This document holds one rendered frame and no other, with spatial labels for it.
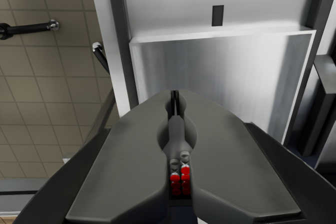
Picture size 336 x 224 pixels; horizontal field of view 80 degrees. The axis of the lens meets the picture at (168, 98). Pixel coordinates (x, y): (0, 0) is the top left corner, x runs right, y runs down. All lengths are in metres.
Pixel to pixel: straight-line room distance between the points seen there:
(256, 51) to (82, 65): 1.18
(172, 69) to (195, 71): 0.04
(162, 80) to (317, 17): 0.24
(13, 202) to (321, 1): 0.73
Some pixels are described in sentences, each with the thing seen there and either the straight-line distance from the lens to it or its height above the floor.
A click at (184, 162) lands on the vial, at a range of 0.43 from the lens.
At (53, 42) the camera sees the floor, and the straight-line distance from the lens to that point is 1.42.
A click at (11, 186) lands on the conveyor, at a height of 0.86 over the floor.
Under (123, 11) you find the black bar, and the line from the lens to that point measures 0.31.
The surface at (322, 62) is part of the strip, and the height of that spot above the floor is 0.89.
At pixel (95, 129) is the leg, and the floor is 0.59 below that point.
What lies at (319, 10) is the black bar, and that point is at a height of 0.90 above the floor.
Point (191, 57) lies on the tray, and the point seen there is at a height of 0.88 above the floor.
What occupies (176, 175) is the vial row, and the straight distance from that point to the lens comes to 0.44.
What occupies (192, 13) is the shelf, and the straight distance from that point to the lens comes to 0.33.
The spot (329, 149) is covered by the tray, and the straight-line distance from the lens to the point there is 0.57.
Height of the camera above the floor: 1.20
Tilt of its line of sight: 60 degrees down
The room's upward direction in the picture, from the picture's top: 179 degrees counter-clockwise
